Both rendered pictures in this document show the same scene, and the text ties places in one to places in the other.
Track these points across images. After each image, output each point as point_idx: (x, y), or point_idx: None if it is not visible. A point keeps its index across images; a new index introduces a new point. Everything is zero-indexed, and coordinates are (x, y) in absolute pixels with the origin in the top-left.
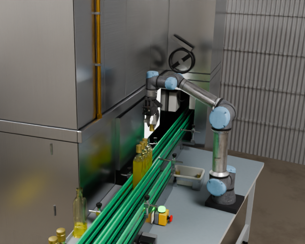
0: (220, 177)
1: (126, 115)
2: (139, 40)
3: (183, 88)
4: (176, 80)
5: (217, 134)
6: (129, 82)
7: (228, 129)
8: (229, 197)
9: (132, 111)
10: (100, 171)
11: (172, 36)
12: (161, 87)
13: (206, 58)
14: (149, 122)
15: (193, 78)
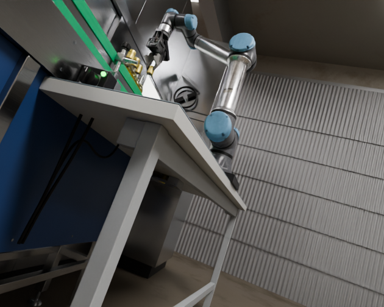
0: (227, 111)
1: (128, 33)
2: (164, 11)
3: (200, 41)
4: (195, 30)
5: (235, 61)
6: (143, 24)
7: (249, 58)
8: (225, 164)
9: (135, 50)
10: None
11: (184, 74)
12: (179, 21)
13: (209, 101)
14: (149, 64)
15: (192, 117)
